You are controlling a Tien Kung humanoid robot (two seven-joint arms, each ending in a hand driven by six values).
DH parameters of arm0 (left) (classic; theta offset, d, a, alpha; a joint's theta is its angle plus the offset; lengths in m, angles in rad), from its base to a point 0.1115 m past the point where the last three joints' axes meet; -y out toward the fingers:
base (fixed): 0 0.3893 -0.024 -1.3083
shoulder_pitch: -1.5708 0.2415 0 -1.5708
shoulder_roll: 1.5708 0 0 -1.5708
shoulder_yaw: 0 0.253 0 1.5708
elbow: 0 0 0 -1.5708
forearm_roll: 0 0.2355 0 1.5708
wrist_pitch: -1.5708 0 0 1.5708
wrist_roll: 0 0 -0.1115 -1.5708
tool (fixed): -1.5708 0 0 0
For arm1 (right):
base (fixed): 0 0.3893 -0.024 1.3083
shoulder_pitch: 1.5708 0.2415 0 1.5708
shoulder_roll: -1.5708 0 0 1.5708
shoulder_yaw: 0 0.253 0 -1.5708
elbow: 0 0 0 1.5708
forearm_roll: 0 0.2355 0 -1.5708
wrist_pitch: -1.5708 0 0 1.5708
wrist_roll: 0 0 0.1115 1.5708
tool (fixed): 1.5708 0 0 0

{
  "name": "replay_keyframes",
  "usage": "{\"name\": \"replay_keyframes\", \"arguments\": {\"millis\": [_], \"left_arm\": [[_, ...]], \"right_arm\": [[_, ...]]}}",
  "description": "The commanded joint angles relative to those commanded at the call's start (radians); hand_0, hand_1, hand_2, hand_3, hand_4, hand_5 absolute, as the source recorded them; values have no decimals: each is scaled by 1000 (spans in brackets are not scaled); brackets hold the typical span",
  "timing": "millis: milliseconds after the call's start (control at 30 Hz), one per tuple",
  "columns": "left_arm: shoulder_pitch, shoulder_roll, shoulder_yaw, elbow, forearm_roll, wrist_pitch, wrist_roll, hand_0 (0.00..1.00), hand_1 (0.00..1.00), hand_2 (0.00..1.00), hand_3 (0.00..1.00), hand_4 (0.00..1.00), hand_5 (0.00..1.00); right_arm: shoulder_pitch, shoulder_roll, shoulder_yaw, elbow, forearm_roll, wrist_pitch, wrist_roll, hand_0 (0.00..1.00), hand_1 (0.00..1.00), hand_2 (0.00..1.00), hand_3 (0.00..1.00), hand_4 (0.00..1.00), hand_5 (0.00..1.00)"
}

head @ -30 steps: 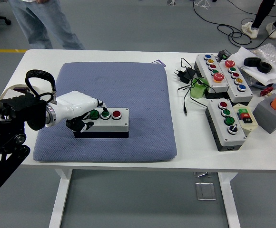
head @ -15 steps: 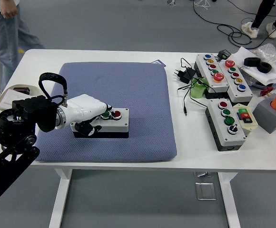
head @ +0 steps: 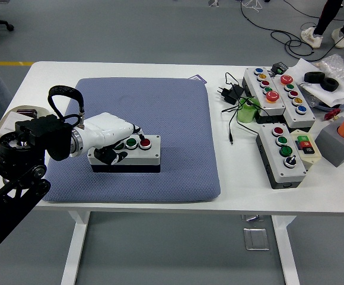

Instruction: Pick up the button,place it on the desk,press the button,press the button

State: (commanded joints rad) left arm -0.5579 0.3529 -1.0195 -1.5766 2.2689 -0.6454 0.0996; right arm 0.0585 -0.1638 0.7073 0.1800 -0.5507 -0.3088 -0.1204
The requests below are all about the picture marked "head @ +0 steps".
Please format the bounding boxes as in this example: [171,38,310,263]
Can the grey block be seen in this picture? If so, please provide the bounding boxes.
[314,116,344,168]

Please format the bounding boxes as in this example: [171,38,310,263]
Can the clear bubble wrap bag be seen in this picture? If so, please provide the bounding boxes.
[314,53,344,87]

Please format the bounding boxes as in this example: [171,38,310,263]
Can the grey five-button control box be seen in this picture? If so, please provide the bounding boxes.
[242,67,288,125]
[271,74,317,129]

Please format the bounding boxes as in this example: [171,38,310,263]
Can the white table leg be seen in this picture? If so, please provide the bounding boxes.
[271,215,300,285]
[60,211,91,285]

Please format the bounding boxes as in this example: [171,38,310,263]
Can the white tray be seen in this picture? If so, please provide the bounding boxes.
[0,104,50,140]

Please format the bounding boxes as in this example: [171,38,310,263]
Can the grey four-button control box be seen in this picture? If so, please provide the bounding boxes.
[87,135,163,173]
[255,123,308,190]

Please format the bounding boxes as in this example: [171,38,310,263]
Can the black power adapter plug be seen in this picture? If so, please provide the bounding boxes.
[218,84,246,105]

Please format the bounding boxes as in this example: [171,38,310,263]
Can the black floor cables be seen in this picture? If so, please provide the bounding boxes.
[240,0,344,59]

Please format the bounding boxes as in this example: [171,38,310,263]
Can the silver floor socket plate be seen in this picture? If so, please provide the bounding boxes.
[243,227,270,251]

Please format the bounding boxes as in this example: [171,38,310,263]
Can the cream three-button switch box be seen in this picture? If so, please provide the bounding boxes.
[289,129,322,170]

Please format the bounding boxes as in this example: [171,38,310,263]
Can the small black terminal module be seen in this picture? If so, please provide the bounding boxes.
[270,61,289,75]

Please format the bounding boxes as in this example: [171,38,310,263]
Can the green plastic cylinder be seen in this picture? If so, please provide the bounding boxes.
[237,96,262,124]

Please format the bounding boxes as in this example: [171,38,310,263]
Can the white foam sheet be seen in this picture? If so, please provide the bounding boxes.
[286,58,344,108]

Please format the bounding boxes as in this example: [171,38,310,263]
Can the blue-grey fabric mat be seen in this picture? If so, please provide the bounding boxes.
[43,77,222,204]

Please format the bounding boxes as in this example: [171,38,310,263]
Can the small red plastic part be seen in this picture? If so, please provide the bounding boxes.
[323,109,342,121]

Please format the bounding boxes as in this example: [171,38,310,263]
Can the black foam ring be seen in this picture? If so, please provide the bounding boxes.
[304,71,324,83]
[321,77,340,92]

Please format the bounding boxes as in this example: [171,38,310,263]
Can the purple card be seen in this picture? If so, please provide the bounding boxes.
[188,74,208,86]

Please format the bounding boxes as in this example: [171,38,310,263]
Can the black adapter cord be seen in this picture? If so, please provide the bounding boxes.
[221,72,265,145]

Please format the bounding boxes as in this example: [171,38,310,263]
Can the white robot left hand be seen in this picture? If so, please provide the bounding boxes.
[81,112,145,166]

